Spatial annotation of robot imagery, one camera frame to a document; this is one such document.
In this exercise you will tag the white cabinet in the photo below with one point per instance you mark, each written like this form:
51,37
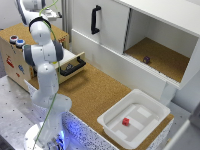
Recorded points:
110,63

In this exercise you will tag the white sliding door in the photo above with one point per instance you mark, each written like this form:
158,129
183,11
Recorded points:
111,26

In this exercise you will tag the white plastic box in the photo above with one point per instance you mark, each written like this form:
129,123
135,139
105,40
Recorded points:
146,105

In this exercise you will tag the purple block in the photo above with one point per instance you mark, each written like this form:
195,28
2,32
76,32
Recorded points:
146,59

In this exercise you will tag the red button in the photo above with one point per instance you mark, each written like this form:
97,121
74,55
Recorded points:
13,38

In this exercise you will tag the pink block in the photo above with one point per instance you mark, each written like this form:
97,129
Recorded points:
126,121

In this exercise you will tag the wooden drawer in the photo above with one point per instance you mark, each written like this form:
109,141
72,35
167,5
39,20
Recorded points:
70,57

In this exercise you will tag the blue button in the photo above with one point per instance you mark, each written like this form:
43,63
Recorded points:
20,42

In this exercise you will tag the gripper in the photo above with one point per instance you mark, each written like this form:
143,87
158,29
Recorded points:
52,14

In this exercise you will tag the wooden drawer box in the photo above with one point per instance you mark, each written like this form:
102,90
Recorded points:
11,65

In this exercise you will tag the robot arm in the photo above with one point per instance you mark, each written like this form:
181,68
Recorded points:
46,78

